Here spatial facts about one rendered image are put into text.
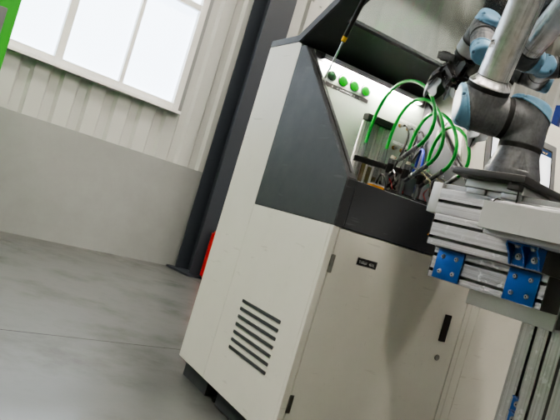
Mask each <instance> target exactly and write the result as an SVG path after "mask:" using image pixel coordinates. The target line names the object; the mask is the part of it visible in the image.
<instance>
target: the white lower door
mask: <svg viewBox="0 0 560 420"><path fill-rule="evenodd" d="M431 260H432V257H431V256H428V255H426V254H423V253H420V252H415V251H412V250H409V249H406V248H404V247H399V246H396V245H393V244H390V243H387V242H383V241H379V240H377V239H374V238H370V237H366V236H363V235H360V234H357V233H355V232H349V231H347V230H344V229H341V228H339V230H338V233H337V238H336V241H335V244H334V247H333V250H332V255H331V258H330V261H329V264H328V267H327V272H326V275H325V278H324V281H323V284H322V289H321V292H320V295H319V298H318V301H317V306H316V309H315V312H314V315H313V318H312V323H311V326H310V328H309V332H308V335H307V340H306V342H305V346H304V349H303V352H302V356H301V360H300V363H299V366H298V369H297V374H296V377H295V379H294V383H293V385H292V391H291V393H290V397H289V399H288V403H287V407H286V411H285V413H284V417H283V420H433V419H434V415H435V412H436V409H437V406H438V401H439V398H440V395H441V392H442V389H443V384H444V381H445V377H446V375H447V372H448V367H449V363H450V361H451V357H452V355H453V349H454V347H455V343H456V341H457V337H458V332H459V329H460V327H461V323H462V320H463V315H464V312H465V309H466V306H467V304H466V300H467V296H468V291H469V288H466V287H462V286H459V285H457V284H453V283H450V282H446V281H443V280H440V279H437V278H435V277H430V276H428V275H427V274H428V269H429V266H430V262H431Z"/></svg>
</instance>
